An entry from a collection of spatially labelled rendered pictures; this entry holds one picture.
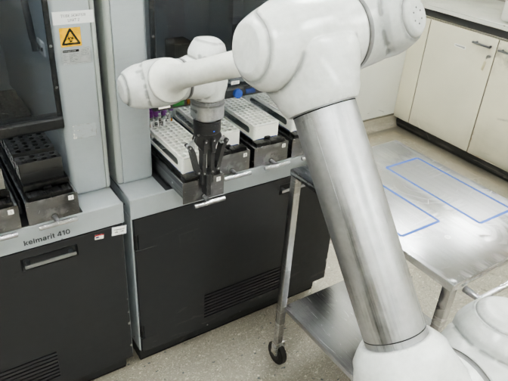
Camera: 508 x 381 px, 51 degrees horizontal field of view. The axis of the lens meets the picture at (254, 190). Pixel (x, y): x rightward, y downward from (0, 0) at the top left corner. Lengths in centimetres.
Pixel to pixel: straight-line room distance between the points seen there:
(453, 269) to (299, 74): 70
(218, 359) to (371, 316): 132
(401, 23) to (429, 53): 296
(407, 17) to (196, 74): 48
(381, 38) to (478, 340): 51
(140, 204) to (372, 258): 94
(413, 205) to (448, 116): 231
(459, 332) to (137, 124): 104
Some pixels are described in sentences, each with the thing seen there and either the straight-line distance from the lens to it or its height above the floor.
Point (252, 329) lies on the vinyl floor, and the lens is 221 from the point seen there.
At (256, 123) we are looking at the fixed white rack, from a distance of 176.
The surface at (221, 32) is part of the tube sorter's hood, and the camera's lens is 162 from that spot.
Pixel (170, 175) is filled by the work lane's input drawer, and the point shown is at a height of 80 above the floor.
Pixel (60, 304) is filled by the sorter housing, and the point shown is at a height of 44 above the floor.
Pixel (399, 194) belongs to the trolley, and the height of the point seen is 82.
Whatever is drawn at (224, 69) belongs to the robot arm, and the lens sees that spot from 115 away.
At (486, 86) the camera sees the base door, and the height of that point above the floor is 53.
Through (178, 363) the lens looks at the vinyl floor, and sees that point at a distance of 209.
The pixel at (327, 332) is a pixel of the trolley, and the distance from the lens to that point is 184.
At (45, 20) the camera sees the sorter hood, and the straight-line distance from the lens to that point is 142.
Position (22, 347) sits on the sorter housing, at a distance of 178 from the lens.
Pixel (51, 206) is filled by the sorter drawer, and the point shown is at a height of 78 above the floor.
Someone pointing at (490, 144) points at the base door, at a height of 20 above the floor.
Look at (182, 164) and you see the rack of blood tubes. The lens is 154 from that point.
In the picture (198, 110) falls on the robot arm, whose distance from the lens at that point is 140.
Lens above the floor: 158
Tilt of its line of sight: 31 degrees down
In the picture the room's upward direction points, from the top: 4 degrees clockwise
